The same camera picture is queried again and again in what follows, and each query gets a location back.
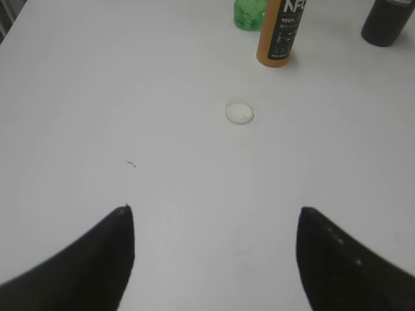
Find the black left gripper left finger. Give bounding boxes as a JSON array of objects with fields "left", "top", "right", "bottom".
[{"left": 1, "top": 205, "right": 135, "bottom": 310}]

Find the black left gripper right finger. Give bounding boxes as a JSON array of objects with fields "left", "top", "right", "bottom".
[{"left": 296, "top": 207, "right": 414, "bottom": 310}]

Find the NFC orange juice bottle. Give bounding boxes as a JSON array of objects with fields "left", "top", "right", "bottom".
[{"left": 256, "top": 0, "right": 307, "bottom": 67}]

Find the clear white bottle cap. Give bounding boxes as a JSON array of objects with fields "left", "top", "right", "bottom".
[{"left": 225, "top": 101, "right": 254, "bottom": 124}]

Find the dark red wine bottle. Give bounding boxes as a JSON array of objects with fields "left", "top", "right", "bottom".
[{"left": 361, "top": 0, "right": 414, "bottom": 47}]

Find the green plastic soda bottle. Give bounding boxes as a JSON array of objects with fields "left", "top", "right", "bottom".
[{"left": 233, "top": 0, "right": 267, "bottom": 31}]

